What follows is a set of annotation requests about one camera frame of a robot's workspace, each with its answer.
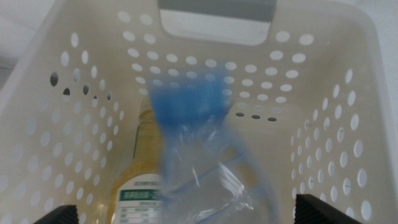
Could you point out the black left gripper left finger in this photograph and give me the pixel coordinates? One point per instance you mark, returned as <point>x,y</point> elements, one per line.
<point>63,216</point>

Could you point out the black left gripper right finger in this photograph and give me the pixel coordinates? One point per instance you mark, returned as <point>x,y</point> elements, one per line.
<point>314,211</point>

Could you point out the yellow tea bottle white cap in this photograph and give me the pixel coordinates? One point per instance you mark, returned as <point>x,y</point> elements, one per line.
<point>140,174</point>

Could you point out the clear water bottle blue cap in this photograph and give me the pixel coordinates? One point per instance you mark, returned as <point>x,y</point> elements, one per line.
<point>192,109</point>

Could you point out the white perforated plastic basket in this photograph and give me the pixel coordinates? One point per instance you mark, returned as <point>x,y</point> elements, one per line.
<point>326,62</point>

